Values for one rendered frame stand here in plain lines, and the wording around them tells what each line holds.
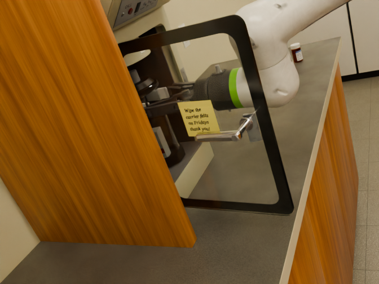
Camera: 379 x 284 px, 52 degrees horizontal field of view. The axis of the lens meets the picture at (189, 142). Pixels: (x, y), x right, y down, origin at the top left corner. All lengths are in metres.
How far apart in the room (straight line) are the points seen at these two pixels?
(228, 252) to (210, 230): 0.09
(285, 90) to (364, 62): 3.15
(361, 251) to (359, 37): 2.26
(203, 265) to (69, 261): 0.37
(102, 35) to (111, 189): 0.35
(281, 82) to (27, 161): 0.61
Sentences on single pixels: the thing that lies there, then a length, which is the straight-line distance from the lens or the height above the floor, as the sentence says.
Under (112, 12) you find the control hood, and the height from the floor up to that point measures 1.45.
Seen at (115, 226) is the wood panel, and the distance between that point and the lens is 0.95.
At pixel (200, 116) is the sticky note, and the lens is 0.74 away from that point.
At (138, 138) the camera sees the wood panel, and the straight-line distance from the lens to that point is 0.75.
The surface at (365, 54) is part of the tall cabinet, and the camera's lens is 3.94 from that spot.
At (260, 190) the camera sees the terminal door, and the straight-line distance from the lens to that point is 0.78.
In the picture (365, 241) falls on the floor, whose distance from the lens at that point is 2.18.
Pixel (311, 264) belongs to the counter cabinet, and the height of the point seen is 0.69.
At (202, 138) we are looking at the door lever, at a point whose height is 1.20.
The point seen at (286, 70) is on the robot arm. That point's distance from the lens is 0.82.
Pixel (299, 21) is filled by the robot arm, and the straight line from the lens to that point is 0.81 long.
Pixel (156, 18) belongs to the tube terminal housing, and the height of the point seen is 1.38.
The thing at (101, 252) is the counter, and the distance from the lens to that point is 1.00.
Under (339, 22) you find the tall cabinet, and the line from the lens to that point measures 3.86.
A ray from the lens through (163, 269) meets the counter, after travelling 0.86.
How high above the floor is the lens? 1.48
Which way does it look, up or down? 24 degrees down
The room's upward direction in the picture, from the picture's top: 20 degrees counter-clockwise
